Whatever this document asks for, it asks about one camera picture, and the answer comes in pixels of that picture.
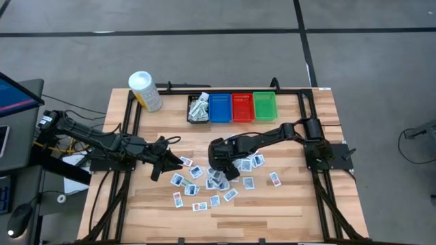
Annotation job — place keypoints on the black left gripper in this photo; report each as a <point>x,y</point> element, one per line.
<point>157,170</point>

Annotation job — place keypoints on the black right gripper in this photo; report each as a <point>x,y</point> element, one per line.
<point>223,160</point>

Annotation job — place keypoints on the long plain white packet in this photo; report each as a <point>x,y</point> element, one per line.
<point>194,108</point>

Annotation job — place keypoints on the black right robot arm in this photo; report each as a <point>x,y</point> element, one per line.
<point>265,137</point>

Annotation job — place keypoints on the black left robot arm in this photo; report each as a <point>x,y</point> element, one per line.
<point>102,139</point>

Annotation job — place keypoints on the white packet black print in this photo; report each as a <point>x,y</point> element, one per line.
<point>223,185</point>
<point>218,177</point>

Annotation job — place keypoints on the black slotted plastic basket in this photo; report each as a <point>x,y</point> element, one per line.
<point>188,117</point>

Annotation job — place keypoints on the blue slotted plastic basket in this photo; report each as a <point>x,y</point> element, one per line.
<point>220,108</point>

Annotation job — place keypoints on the red slotted plastic basket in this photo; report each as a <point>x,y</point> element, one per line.
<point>243,107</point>

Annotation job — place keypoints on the green slotted plastic basket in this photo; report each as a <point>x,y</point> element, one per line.
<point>265,106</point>

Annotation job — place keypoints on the white wipes canister yellow label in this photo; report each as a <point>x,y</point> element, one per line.
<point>144,88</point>

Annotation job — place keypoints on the white paper sheet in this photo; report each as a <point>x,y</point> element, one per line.
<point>73,177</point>

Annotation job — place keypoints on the black diagonal support beam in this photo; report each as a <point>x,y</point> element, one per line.
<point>64,170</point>

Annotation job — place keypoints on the white tape roll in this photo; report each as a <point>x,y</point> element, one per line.
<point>61,198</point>

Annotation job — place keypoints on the laptop with blue screen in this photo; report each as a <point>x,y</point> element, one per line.
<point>20,136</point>

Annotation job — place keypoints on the black computer mouse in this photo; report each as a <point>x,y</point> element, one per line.
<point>19,219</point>

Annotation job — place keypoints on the smartphone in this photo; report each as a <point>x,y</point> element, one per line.
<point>2,140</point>

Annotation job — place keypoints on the monitor with blue screen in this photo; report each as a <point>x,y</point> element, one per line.
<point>13,95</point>

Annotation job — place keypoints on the black keyboard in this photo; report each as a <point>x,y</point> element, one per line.
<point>4,199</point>

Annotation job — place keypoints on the grey stand foot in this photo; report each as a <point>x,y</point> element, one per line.
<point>422,129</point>

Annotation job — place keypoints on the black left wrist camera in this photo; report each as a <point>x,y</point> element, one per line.
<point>161,143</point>

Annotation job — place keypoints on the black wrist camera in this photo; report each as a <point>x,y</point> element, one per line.
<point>242,144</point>
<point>161,143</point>

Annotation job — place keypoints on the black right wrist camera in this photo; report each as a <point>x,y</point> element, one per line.
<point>242,144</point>

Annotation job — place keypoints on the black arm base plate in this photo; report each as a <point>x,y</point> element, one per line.
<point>102,166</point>
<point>340,165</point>

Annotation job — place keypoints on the black frame clamp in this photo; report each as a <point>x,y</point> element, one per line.
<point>274,83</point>

